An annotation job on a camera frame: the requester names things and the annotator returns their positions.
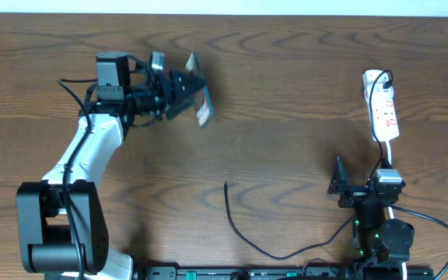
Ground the black USB plug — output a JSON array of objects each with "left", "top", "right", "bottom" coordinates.
[{"left": 383, "top": 79, "right": 393, "bottom": 89}]

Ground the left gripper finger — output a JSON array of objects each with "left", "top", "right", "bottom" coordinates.
[
  {"left": 165, "top": 99, "right": 194, "bottom": 120},
  {"left": 167, "top": 69, "right": 206, "bottom": 102}
]

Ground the white power strip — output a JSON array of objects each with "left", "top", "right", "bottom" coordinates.
[{"left": 362, "top": 69, "right": 400, "bottom": 142}]

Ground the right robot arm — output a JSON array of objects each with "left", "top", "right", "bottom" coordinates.
[{"left": 327, "top": 157, "right": 415, "bottom": 279}]

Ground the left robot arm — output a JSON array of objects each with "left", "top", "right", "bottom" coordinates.
[{"left": 16, "top": 51, "right": 212, "bottom": 279}]

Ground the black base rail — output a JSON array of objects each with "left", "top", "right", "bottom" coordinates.
[{"left": 130, "top": 265, "right": 435, "bottom": 280}]

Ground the black charger cable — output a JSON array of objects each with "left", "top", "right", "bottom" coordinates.
[{"left": 223, "top": 69, "right": 394, "bottom": 261}]

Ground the bronze Galaxy smartphone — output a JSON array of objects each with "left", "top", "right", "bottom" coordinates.
[{"left": 185, "top": 52, "right": 214, "bottom": 128}]

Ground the white power strip cord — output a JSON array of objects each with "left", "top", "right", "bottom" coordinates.
[{"left": 385, "top": 140, "right": 408, "bottom": 280}]

